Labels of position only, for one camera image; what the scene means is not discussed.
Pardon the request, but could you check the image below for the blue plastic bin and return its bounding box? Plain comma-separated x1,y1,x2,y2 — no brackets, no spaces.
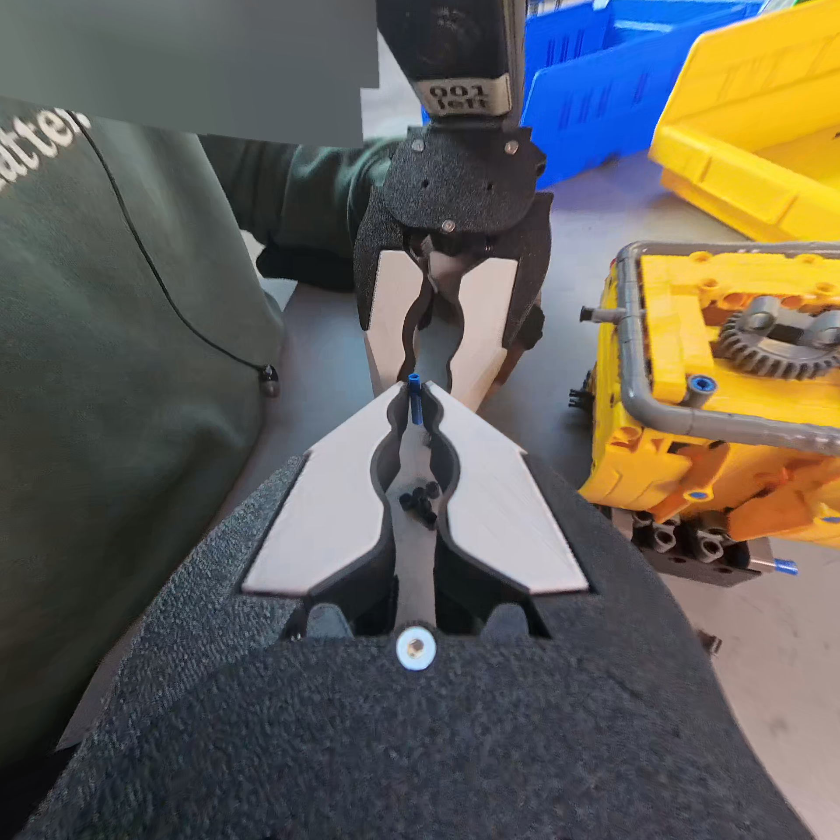
525,0,769,70
521,13,742,191

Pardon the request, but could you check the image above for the person's left forearm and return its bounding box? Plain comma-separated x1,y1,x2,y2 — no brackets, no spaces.
197,134,404,293

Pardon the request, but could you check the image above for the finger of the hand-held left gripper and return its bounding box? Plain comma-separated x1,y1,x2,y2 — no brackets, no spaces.
448,256,519,409
363,249,434,396

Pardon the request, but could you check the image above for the yellow lego vehicle model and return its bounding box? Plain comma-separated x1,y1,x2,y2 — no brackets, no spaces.
567,239,840,588

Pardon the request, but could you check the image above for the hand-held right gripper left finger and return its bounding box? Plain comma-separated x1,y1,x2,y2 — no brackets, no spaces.
241,381,403,598

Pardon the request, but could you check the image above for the black lego connector assembly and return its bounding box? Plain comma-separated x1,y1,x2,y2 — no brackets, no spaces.
397,482,441,530

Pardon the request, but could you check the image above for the person's left hand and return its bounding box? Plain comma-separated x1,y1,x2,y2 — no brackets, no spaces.
487,344,529,389

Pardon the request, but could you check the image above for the black clip microphone cable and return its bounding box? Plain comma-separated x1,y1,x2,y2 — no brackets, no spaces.
71,110,282,399

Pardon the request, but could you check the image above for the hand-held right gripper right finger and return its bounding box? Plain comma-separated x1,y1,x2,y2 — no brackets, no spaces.
423,379,589,598

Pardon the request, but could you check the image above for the yellow plastic bin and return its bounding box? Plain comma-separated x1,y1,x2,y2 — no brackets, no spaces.
648,0,840,244

